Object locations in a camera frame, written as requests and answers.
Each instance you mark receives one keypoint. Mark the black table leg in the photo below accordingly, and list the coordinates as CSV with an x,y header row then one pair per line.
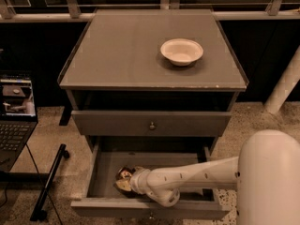
x,y
39,213

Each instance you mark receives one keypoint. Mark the orange soda can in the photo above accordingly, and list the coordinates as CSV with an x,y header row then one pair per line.
x,y
122,174

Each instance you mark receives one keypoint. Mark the grey top drawer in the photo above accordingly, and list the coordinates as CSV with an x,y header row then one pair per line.
x,y
136,123

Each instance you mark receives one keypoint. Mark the white paper bowl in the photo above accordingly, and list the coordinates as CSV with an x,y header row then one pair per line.
x,y
181,52

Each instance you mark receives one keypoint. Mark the white diagonal pole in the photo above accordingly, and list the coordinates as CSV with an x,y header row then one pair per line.
x,y
288,80

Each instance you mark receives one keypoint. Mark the round top drawer knob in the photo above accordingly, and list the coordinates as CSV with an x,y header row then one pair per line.
x,y
152,126

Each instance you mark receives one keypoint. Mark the metal window railing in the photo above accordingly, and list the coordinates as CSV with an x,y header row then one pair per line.
x,y
39,11

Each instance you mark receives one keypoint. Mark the black laptop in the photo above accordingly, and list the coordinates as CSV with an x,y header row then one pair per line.
x,y
18,115

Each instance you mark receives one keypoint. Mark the grey drawer cabinet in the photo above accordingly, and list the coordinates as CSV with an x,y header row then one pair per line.
x,y
118,66

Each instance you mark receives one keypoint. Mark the grey open middle drawer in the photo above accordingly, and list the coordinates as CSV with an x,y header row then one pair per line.
x,y
102,199

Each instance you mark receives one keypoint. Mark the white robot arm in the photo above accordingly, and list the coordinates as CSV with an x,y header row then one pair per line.
x,y
266,174

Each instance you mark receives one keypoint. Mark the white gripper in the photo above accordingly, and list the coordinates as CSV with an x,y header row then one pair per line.
x,y
136,180

